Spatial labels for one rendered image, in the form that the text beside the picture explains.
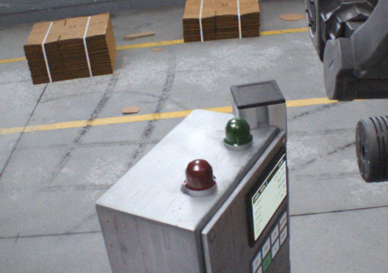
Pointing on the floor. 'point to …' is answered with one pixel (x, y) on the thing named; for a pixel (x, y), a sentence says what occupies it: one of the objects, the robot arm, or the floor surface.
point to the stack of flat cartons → (71, 49)
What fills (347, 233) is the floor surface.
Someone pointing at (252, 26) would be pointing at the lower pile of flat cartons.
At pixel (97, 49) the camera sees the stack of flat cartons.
